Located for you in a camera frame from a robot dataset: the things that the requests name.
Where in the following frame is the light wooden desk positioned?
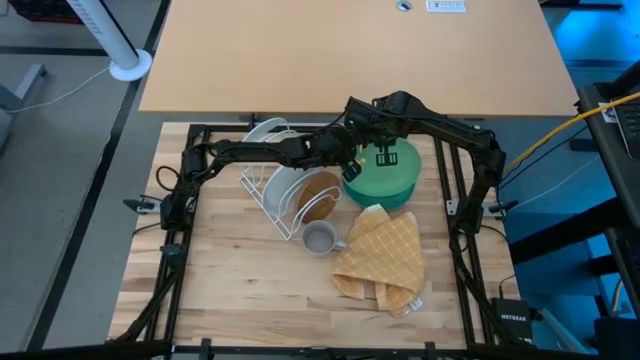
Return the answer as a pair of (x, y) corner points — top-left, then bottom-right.
(138, 0), (580, 120)

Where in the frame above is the thin black power cable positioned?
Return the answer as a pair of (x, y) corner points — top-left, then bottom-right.
(497, 273), (516, 301)

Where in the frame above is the white socket panel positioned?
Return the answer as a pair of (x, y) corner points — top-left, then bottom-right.
(425, 0), (467, 14)

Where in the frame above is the grey mug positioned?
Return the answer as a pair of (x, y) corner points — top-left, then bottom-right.
(301, 219), (349, 258)

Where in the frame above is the white wire dish rack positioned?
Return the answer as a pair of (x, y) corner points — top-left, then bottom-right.
(238, 117), (346, 242)

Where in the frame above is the black aluminium frame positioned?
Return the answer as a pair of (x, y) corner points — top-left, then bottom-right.
(107, 122), (531, 360)

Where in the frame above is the grey metal table leg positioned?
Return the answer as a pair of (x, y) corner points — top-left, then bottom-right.
(0, 63), (49, 151)

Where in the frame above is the yellow checked cloth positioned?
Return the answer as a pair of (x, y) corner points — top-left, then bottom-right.
(330, 203), (426, 319)

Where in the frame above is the white plate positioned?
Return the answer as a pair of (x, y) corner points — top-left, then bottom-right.
(262, 164), (321, 221)

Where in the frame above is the yellow cable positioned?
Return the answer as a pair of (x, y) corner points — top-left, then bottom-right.
(494, 92), (640, 179)

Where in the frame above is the brown wooden plate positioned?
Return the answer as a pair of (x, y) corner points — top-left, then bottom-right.
(294, 170), (344, 225)

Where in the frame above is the dark crate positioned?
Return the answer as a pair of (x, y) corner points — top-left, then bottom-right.
(7, 0), (84, 25)

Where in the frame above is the white floor cable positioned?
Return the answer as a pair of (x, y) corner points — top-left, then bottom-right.
(9, 64), (112, 114)

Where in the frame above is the black equipment cart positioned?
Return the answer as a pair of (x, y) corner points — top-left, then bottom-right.
(574, 62), (640, 231)

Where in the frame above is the white pole with round base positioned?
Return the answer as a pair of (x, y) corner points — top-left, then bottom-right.
(66, 0), (154, 83)

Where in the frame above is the green plate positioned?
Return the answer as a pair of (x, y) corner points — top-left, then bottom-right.
(342, 138), (423, 211)

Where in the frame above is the dark blue cable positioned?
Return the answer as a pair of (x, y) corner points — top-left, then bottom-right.
(499, 124), (589, 194)

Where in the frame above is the black Netgear switch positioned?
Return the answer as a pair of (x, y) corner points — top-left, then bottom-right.
(491, 297), (534, 344)

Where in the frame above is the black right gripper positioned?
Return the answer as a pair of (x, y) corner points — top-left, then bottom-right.
(357, 117), (401, 168)

